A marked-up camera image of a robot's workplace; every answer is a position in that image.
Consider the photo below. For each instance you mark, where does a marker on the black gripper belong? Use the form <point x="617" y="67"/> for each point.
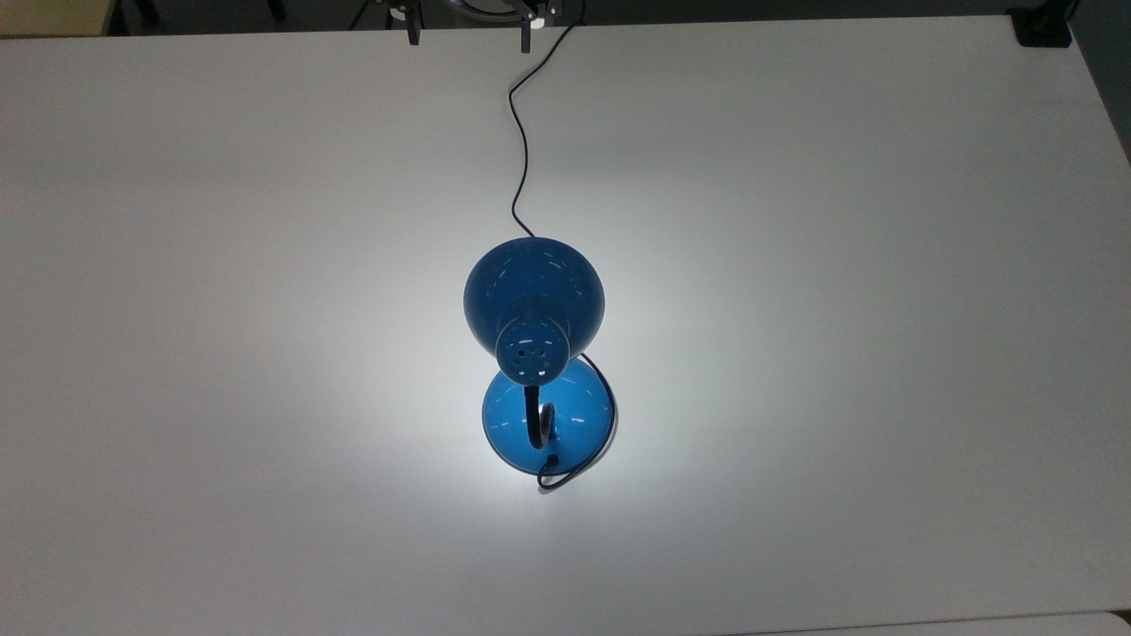
<point x="521" y="9"/>

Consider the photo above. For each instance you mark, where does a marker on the blue desk lamp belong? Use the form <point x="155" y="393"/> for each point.
<point x="530" y="291"/>

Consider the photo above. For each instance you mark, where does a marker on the beige wooden board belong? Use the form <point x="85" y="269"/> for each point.
<point x="53" y="18"/>

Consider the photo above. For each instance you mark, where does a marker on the black table clamp mount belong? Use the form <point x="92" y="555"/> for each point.
<point x="1043" y="28"/>

